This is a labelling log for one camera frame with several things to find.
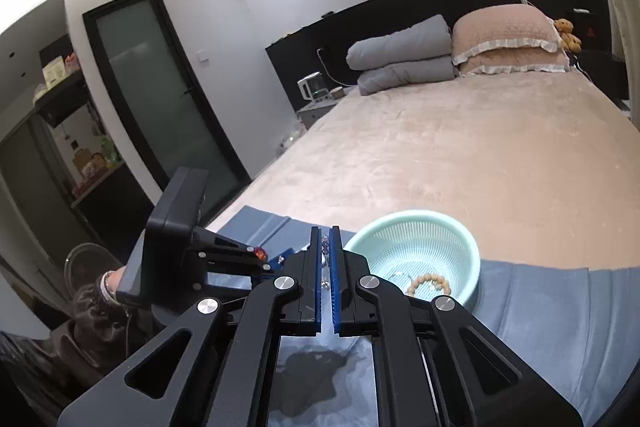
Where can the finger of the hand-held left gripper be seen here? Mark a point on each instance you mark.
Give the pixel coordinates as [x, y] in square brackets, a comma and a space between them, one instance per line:
[225, 247]
[232, 279]

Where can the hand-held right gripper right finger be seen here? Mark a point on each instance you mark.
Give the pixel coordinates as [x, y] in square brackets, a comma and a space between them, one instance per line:
[336, 287]

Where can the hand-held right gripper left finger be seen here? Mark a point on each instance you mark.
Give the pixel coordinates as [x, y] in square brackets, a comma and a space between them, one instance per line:
[316, 287]

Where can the mint green plastic basket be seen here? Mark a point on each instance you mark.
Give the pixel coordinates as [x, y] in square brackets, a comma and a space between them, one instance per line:
[450, 237]

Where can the person's left forearm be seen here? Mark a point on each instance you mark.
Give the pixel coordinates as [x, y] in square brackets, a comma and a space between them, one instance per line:
[92, 312]

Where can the blue clip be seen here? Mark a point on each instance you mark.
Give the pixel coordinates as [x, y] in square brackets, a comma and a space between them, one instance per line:
[282, 259]

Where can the black framed glass door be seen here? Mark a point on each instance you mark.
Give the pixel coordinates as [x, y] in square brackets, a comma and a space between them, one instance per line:
[165, 107]

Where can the round floor fan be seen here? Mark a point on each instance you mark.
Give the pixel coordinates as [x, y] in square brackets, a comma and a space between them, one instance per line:
[85, 262]

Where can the grey nightstand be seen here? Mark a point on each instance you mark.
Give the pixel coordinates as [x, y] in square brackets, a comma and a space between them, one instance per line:
[320, 109]

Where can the bed with beige blanket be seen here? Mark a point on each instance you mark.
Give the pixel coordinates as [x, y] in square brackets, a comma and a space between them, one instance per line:
[450, 157]

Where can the white kettle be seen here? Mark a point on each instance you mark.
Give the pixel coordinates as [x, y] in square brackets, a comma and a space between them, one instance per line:
[311, 87]

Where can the blue cloth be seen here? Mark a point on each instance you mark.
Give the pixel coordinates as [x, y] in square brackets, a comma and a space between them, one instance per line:
[525, 307]

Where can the grey folded quilt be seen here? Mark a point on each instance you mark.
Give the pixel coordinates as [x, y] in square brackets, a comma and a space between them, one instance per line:
[405, 77]
[400, 42]

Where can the black headboard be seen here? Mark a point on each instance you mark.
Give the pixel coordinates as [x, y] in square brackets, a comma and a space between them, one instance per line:
[400, 7]

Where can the beige frilled pillow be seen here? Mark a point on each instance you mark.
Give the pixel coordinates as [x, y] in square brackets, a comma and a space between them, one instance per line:
[515, 59]
[505, 29]

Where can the black nightstand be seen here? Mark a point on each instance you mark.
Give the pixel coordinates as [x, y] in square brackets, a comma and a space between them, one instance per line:
[600, 72]

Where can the brown teddy bear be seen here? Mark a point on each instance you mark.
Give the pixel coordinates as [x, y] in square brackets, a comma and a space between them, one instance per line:
[567, 34]

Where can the red triangle sticker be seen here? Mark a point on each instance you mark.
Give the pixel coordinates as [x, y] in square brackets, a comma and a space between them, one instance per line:
[591, 33]

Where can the cream curtain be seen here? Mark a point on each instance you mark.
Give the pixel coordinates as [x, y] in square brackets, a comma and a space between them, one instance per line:
[617, 7]

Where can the white wall switch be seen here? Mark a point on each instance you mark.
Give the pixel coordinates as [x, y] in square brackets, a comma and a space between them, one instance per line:
[203, 57]

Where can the black wall shelf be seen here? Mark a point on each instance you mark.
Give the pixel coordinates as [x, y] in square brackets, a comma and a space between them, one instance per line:
[60, 102]

